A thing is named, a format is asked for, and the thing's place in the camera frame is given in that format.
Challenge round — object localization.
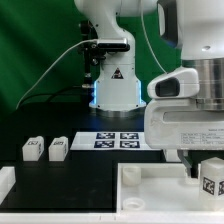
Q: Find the black cable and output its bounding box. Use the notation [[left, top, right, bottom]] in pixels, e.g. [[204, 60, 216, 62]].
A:
[[19, 85, 93, 108]]

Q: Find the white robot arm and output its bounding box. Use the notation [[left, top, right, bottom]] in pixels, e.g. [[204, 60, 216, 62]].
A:
[[74, 0, 224, 178]]

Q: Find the white square tabletop panel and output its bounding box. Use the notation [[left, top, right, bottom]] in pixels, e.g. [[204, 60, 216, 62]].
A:
[[117, 163, 224, 212]]

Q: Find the white cable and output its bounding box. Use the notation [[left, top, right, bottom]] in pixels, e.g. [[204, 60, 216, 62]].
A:
[[15, 39, 98, 110]]

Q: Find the white base tag plate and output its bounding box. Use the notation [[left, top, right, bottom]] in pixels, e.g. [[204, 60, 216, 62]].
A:
[[71, 131, 151, 151]]

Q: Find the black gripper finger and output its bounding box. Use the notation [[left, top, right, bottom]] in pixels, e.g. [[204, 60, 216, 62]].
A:
[[177, 150, 199, 178]]

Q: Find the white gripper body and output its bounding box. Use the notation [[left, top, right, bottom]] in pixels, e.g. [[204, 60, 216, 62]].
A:
[[144, 99, 224, 150]]

